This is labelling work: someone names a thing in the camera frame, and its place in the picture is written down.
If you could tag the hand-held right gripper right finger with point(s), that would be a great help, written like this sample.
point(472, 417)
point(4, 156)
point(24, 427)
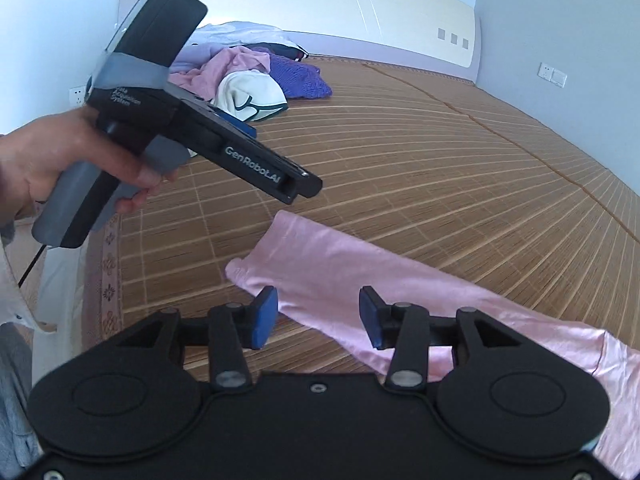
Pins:
point(371, 317)

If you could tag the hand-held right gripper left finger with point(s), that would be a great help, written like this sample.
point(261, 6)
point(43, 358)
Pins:
point(265, 317)

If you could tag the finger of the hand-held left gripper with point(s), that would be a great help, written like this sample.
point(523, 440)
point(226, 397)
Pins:
point(240, 122)
point(305, 185)

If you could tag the pink shirt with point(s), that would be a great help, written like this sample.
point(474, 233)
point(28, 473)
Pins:
point(325, 260)

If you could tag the person's left forearm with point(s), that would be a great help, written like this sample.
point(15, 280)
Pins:
point(6, 175)

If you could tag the person's left hand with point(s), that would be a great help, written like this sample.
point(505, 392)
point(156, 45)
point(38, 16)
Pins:
point(50, 150)

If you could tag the white garment with dark trim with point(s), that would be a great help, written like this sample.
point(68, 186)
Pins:
point(245, 92)

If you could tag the lavender cloth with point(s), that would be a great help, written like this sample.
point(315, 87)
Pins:
point(195, 52)

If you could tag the rose pink cloth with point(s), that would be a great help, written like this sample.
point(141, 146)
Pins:
point(220, 67)

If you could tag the dark navy garment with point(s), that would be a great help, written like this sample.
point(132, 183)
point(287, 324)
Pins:
point(295, 51)

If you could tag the bamboo mat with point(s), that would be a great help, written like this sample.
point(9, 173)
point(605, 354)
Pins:
point(425, 160)

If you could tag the white headboard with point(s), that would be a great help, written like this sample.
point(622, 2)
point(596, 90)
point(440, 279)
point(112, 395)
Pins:
point(300, 5)

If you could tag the person's white shirt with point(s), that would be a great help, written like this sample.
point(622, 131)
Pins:
point(12, 280)

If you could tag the person's grey trousers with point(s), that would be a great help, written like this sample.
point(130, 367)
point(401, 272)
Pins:
point(15, 385)

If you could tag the white wall outlet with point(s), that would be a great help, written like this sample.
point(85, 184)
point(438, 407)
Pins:
point(546, 71)
point(77, 96)

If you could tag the white wall switch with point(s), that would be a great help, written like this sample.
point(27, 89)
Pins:
point(560, 77)

